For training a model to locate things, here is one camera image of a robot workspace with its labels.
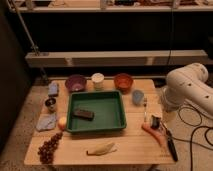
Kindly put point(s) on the carrot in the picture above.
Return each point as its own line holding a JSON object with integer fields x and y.
{"x": 159, "y": 136}

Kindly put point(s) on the wooden table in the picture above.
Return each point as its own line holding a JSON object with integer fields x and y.
{"x": 131, "y": 146}

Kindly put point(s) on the grey blue towel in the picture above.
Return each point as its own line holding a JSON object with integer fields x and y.
{"x": 46, "y": 122}

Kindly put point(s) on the metal pole stand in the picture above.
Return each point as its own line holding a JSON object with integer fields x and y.
{"x": 34, "y": 47}

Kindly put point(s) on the banana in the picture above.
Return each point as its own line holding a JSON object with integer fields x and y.
{"x": 102, "y": 149}

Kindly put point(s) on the blue plastic cup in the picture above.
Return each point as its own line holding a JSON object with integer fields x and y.
{"x": 137, "y": 97}

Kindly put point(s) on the purple bowl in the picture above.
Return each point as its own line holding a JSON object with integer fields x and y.
{"x": 76, "y": 83}

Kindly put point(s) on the white cylindrical cup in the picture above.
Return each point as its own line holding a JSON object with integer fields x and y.
{"x": 97, "y": 79}

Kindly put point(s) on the green plastic tray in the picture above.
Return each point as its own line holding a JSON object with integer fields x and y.
{"x": 108, "y": 109}

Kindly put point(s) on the metal fork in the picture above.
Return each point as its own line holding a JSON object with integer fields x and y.
{"x": 145, "y": 109}

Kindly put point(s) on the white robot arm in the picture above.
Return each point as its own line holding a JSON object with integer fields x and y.
{"x": 188, "y": 82}

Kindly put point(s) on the upper white shelf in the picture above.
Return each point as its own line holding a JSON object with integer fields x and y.
{"x": 111, "y": 5}

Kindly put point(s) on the black rectangular block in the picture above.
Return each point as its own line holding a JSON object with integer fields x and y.
{"x": 84, "y": 114}

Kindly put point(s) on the black handled knife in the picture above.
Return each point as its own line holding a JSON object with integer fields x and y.
{"x": 170, "y": 144}

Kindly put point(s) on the white lower shelf beam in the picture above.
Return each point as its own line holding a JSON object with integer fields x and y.
{"x": 117, "y": 58}

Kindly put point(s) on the bunch of red grapes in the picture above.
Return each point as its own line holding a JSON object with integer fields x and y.
{"x": 46, "y": 151}

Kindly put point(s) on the small metal cup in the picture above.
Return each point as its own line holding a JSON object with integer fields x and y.
{"x": 50, "y": 103}

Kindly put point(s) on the red bowl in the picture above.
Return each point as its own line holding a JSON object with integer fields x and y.
{"x": 123, "y": 82}

